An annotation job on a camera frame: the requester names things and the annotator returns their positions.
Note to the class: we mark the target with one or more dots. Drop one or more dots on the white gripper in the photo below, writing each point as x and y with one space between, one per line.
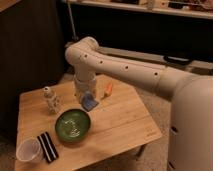
81 87

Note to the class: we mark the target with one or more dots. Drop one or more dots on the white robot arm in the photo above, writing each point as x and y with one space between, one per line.
190 145

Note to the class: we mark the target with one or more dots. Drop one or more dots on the green ceramic bowl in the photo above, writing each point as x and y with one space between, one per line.
72 125

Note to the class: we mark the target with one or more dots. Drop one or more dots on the orange carrot toy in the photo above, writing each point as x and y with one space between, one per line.
108 90

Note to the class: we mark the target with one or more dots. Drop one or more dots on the metal pole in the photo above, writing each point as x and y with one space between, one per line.
74 36

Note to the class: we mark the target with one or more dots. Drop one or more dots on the wooden folding table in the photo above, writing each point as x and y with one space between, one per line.
119 123

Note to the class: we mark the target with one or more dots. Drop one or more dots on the clear plastic cup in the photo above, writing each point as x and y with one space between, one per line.
29 150

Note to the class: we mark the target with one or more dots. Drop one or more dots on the wooden shelf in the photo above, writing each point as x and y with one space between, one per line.
185 8

